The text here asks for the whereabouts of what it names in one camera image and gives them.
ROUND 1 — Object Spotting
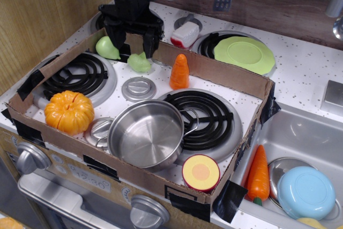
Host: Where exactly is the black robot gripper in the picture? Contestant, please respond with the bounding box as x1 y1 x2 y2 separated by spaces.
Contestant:
98 0 160 58

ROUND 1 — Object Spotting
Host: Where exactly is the light green toy broccoli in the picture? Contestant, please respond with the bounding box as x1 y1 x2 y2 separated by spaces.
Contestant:
127 52 151 72

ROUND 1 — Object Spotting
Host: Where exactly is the stainless steel pot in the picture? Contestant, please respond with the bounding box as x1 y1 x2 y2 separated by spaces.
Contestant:
103 99 199 172

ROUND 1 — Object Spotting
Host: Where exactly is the light green toy pear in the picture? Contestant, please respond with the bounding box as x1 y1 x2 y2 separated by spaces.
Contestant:
95 36 121 60

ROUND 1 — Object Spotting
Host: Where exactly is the red white toy food piece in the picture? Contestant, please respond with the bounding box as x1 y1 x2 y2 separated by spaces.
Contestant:
170 21 200 49

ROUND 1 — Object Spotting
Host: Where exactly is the silver centre stove knob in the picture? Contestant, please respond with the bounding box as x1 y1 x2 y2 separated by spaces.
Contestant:
122 77 156 102

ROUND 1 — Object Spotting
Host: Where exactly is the silver stove knob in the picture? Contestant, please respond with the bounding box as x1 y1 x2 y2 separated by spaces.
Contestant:
174 14 203 32
84 117 114 150
122 77 156 102

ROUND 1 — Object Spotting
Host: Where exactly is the silver rear stove knob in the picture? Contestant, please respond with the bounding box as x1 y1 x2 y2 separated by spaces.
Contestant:
174 14 203 32

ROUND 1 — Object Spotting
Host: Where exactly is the orange toy carrot piece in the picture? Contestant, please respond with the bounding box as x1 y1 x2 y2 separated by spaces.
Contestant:
169 54 190 90

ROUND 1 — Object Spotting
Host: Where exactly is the front left black burner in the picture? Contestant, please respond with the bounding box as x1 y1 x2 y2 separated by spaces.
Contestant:
43 53 110 100

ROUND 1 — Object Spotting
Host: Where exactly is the rear right black burner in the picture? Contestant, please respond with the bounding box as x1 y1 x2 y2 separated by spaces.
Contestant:
200 33 247 59

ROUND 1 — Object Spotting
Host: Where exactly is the orange toy pumpkin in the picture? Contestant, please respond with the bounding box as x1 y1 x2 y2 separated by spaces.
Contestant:
44 90 94 136

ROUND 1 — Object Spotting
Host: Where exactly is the silver front stove knob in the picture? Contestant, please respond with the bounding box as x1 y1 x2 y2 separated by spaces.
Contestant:
84 117 114 150

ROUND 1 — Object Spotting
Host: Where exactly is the light green plastic plate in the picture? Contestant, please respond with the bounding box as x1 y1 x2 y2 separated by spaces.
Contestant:
213 36 275 75

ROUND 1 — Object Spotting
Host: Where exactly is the front right black burner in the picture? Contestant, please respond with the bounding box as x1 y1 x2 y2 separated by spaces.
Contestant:
163 90 234 151

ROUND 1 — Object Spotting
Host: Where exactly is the brown cardboard fence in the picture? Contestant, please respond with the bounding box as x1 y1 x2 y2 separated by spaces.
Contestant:
6 43 274 203

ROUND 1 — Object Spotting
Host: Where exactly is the halved toy peach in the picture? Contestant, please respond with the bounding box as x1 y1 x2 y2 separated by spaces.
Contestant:
182 154 220 193

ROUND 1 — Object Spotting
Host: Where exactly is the left silver oven knob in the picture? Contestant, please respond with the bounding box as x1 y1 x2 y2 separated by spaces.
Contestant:
17 142 52 174

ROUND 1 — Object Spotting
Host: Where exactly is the silver oven knob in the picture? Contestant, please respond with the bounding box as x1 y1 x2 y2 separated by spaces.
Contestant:
17 142 52 174
130 195 170 229

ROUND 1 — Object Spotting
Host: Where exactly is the right silver oven knob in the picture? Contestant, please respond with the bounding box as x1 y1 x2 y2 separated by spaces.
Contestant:
130 195 170 229

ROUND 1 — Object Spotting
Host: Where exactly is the silver sink basin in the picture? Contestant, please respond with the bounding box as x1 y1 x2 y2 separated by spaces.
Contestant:
232 104 342 228

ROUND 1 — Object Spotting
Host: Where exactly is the orange toy carrot in sink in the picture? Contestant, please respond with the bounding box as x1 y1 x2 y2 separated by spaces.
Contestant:
247 145 270 206

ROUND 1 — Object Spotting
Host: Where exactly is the steel lid in sink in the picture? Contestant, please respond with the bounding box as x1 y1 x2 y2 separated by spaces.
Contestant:
269 158 336 215

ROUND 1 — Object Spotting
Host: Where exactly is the silver faucet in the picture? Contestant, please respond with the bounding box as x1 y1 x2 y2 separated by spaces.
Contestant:
325 0 342 41

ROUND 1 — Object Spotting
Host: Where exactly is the silver faucet base block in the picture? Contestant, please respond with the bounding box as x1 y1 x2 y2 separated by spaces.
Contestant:
320 80 343 116

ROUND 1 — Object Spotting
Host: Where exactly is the orange object bottom left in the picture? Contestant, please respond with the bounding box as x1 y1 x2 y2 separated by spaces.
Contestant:
0 217 23 229

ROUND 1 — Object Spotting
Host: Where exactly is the light blue plastic bowl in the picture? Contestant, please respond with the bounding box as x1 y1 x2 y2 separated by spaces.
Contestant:
277 166 335 220

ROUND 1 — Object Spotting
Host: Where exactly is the yellow toy in sink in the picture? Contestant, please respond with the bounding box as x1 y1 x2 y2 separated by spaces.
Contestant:
297 218 326 229

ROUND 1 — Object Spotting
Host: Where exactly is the silver oven door handle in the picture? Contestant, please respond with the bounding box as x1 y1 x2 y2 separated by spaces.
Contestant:
18 173 118 228

